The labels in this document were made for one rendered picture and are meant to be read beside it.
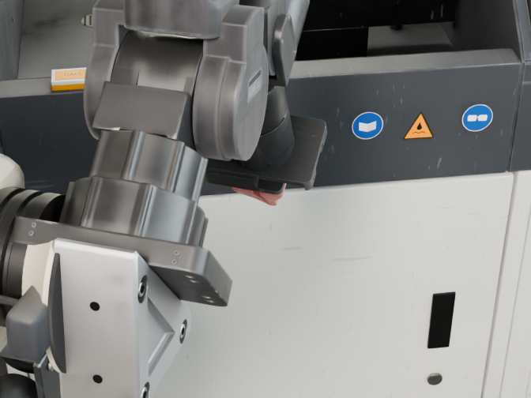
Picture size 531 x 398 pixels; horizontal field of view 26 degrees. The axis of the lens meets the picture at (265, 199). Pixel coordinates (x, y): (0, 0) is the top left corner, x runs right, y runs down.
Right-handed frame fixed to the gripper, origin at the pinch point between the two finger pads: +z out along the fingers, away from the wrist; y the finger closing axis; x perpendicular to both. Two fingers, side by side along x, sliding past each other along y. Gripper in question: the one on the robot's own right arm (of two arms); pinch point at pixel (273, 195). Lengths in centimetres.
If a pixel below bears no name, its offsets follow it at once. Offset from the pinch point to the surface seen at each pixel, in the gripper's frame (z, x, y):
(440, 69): 20.1, -30.9, -10.3
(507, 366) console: 68, -14, -24
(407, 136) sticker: 27.5, -25.7, -7.2
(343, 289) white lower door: 47.7, -12.9, -0.8
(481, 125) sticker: 28.4, -29.4, -15.7
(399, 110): 24.0, -26.9, -6.1
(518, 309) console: 58, -19, -24
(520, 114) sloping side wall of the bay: 28.2, -31.7, -20.1
